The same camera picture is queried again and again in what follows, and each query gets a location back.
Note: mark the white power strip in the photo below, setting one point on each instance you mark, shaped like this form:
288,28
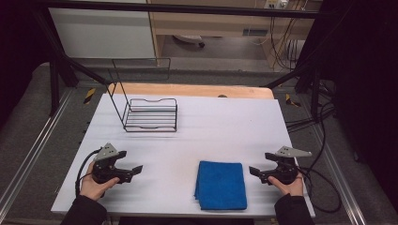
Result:
276,3

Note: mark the white chair base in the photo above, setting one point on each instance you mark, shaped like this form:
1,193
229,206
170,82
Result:
191,40

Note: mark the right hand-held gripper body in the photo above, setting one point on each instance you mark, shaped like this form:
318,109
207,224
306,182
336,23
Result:
286,168

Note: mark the person's right hand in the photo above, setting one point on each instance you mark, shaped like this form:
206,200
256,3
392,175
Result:
289,187

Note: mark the person's left hand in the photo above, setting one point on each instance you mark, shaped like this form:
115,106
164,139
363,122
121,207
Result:
94,187

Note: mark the aluminium rail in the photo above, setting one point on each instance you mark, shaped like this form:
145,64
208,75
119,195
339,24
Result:
34,146
339,175

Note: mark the blue folded towel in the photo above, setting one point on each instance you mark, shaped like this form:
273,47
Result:
220,184

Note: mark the light wooden table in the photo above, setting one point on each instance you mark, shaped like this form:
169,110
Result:
187,90

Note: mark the white cabinet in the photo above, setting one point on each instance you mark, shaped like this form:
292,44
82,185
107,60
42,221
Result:
100,34

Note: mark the black curtain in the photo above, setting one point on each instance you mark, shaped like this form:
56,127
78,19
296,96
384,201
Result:
18,47
366,93

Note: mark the black metal frame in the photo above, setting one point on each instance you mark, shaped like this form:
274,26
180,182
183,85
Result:
56,78

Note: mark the yellow black tape strip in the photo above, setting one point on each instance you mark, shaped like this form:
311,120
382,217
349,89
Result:
291,100
89,95

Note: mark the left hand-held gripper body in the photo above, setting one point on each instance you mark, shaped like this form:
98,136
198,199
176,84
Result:
104,167

